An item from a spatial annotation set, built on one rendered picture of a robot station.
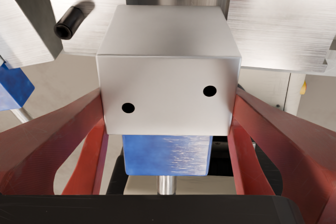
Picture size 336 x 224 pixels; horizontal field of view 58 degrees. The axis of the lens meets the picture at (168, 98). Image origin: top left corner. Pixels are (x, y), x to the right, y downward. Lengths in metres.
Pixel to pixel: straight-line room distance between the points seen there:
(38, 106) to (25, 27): 1.51
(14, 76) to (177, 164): 0.18
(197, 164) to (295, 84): 0.88
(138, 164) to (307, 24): 0.11
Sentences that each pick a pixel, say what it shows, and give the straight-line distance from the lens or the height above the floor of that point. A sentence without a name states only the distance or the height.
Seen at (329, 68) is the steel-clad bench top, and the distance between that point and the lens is 0.31.
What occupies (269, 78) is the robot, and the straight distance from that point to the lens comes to 0.99.
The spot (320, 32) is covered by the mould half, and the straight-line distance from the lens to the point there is 0.18.
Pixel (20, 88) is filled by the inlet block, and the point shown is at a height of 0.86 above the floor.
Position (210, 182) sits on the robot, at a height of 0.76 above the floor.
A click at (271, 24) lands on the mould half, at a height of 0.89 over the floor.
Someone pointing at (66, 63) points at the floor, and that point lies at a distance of 1.46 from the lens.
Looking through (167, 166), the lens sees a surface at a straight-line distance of 0.16.
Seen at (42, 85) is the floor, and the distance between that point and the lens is 1.62.
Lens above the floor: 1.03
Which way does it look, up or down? 46 degrees down
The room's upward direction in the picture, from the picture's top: 169 degrees counter-clockwise
